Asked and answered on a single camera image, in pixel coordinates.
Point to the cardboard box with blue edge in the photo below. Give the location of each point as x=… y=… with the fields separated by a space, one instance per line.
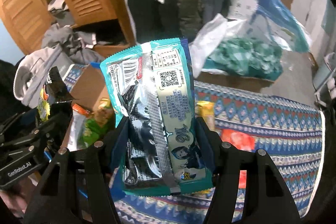
x=89 y=87

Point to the orange printed snack packet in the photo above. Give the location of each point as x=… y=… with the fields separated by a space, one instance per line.
x=237 y=141

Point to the brown cardboard carton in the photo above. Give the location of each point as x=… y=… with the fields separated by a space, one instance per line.
x=236 y=78

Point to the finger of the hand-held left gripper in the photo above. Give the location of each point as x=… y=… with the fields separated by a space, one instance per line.
x=48 y=153
x=56 y=119

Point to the person's left hand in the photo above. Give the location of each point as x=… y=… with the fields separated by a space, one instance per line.
x=15 y=200

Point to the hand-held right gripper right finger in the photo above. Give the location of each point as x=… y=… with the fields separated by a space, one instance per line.
x=210 y=157

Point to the green snack packet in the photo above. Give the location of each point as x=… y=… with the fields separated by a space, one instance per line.
x=94 y=127

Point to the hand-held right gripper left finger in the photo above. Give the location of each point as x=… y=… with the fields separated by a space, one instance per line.
x=118 y=141

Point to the teal green plastic bag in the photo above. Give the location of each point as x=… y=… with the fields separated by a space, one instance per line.
x=244 y=58

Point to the white snack packet orange trim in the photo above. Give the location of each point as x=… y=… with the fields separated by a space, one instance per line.
x=76 y=129

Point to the metal storage rack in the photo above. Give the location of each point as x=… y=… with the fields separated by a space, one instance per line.
x=325 y=82

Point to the long yellow snack packet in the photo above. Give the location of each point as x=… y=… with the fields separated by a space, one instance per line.
x=206 y=109

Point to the grey clothing pile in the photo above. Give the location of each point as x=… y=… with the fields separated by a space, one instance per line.
x=71 y=37

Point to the white plastic bag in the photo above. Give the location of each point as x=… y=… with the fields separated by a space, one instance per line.
x=212 y=35

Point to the light grey hooded garment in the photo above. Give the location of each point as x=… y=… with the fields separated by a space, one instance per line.
x=34 y=74

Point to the blue plastic bag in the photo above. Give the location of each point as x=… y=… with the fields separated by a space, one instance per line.
x=283 y=19

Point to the teal snack packet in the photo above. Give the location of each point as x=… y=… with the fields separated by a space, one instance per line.
x=168 y=98

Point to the black snack packet orange print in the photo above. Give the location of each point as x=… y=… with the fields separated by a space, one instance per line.
x=56 y=87

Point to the yellow-green snack packet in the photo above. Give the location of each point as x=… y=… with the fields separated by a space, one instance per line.
x=44 y=108

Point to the blue patterned tablecloth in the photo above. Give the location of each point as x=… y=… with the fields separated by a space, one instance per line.
x=262 y=119

